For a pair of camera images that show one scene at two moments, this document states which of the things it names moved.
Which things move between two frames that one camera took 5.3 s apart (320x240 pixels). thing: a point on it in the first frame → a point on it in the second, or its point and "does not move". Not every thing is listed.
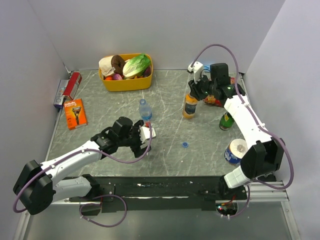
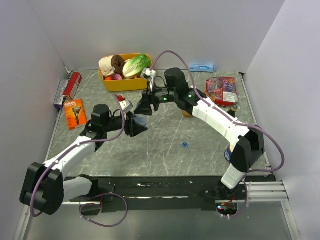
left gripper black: x=137 y=148 → x=135 y=128
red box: x=73 y=85 does not move
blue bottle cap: x=185 y=145 does not move
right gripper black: x=194 y=90 → x=149 y=98
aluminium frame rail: x=260 y=192 does not move
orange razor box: x=76 y=113 does not move
